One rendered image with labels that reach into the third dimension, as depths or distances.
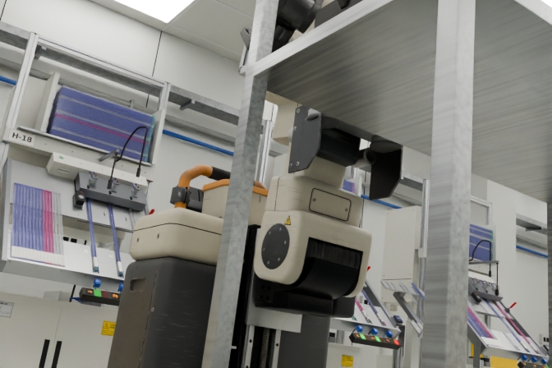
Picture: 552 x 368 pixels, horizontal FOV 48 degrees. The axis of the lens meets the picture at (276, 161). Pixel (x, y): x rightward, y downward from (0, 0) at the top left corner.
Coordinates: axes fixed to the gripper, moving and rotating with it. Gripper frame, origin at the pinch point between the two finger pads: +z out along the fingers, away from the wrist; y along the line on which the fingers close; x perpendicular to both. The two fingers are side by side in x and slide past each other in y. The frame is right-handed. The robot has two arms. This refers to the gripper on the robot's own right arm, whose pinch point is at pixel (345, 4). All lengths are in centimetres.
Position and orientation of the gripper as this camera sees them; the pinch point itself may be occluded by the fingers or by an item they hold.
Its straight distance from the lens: 115.7
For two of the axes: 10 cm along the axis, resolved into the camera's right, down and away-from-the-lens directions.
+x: -5.9, 2.1, 7.8
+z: -1.1, 9.4, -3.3
